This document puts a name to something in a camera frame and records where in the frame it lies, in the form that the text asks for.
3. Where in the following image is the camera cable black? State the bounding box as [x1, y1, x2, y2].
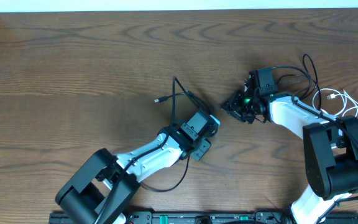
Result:
[93, 77, 177, 224]
[270, 65, 358, 224]

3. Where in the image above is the right camera cable black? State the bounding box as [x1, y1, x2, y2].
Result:
[270, 65, 358, 224]

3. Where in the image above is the white cable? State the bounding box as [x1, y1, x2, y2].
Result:
[311, 88, 358, 118]

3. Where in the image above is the left camera cable black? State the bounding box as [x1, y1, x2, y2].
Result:
[93, 77, 177, 224]

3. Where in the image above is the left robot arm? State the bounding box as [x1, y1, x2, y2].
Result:
[55, 111, 220, 223]

